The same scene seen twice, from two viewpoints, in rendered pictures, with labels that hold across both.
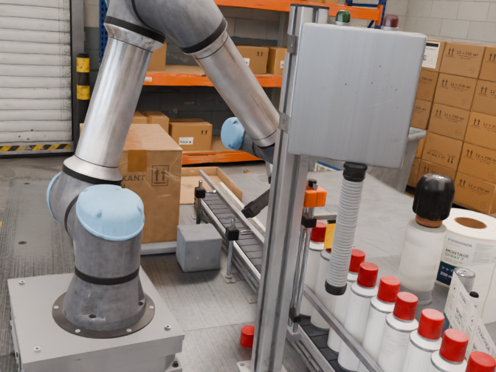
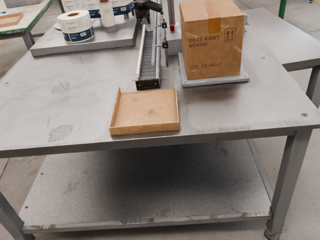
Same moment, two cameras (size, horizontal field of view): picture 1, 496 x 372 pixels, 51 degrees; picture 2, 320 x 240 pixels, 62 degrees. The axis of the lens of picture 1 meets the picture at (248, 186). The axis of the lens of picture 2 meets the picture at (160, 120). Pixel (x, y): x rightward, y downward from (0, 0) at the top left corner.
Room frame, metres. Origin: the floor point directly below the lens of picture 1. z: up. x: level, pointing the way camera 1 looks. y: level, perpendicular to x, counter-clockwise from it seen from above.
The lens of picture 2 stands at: (2.64, 0.66, 1.47)
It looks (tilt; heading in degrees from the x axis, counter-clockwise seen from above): 37 degrees down; 207
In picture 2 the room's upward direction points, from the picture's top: 8 degrees counter-clockwise
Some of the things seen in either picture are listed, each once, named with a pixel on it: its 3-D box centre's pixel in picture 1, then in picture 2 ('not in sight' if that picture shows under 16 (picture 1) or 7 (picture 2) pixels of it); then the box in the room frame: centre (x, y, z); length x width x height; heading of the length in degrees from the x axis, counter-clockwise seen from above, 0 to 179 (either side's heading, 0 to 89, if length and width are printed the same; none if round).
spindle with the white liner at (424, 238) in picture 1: (424, 238); (105, 7); (1.10, -0.41, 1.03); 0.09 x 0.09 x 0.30
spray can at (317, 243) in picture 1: (313, 269); not in sight; (0.98, -0.15, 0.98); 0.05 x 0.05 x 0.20
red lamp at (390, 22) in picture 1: (390, 22); not in sight; (0.80, -0.19, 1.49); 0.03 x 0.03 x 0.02
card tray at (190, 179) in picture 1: (195, 184); (145, 105); (1.85, 0.19, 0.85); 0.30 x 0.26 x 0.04; 22
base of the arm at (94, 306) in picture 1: (106, 286); not in sight; (0.86, 0.25, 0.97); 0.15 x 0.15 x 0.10
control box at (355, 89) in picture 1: (354, 93); not in sight; (0.79, -0.15, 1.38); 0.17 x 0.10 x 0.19; 77
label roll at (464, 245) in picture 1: (463, 248); (76, 25); (1.24, -0.57, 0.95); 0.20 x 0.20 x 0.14
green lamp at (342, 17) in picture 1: (342, 17); not in sight; (0.82, -0.12, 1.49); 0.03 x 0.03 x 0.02
